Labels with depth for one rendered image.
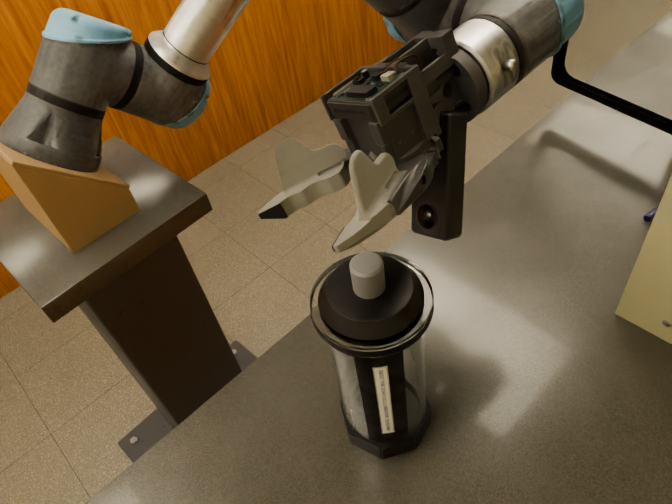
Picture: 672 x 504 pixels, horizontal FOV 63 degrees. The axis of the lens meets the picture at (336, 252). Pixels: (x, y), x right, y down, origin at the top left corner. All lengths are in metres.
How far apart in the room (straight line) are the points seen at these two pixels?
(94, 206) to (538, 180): 0.72
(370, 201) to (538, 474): 0.37
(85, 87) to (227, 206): 1.57
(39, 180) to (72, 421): 1.23
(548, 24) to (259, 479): 0.55
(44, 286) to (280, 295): 1.19
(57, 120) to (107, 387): 1.25
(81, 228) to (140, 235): 0.09
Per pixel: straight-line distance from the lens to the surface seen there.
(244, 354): 1.89
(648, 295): 0.73
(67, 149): 0.95
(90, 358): 2.14
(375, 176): 0.41
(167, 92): 0.99
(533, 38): 0.55
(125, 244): 0.96
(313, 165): 0.49
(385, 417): 0.57
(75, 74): 0.94
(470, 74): 0.49
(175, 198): 1.01
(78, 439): 1.99
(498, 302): 0.76
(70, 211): 0.96
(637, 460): 0.69
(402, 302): 0.45
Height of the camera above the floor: 1.54
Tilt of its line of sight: 46 degrees down
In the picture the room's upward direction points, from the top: 11 degrees counter-clockwise
